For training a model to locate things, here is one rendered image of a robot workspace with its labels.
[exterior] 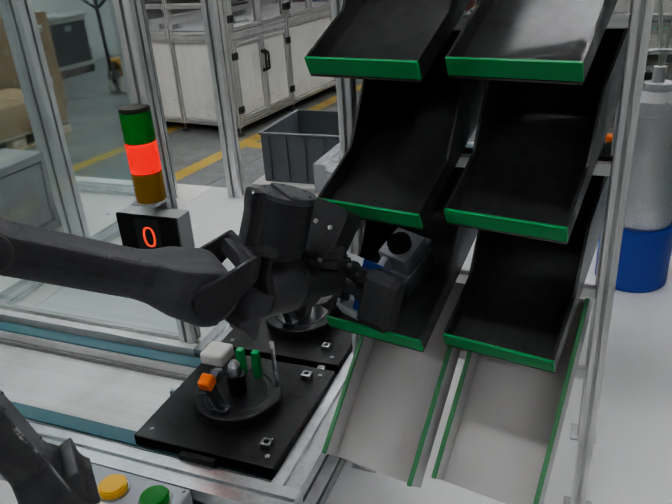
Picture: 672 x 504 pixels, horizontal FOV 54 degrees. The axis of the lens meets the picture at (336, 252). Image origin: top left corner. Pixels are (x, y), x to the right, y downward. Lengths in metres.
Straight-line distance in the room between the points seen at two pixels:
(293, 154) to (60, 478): 2.45
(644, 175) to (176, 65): 5.37
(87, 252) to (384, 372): 0.50
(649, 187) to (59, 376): 1.26
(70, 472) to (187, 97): 5.94
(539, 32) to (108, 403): 0.94
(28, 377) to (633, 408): 1.11
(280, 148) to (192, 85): 3.48
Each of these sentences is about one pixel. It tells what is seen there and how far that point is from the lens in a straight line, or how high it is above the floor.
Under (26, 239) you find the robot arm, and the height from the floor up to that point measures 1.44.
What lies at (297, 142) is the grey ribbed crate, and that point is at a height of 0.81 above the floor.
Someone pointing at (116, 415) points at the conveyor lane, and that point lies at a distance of 1.25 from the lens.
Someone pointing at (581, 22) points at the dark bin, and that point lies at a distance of 0.74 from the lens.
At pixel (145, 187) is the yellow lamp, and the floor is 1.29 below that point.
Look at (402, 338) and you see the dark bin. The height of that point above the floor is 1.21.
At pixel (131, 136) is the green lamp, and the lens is 1.11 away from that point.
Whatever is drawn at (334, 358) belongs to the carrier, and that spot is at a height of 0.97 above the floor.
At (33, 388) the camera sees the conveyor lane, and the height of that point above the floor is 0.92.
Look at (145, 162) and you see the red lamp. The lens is 1.12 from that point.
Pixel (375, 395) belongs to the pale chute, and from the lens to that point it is 0.96.
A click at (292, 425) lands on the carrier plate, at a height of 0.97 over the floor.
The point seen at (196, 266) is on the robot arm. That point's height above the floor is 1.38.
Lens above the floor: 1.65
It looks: 26 degrees down
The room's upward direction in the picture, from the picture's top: 4 degrees counter-clockwise
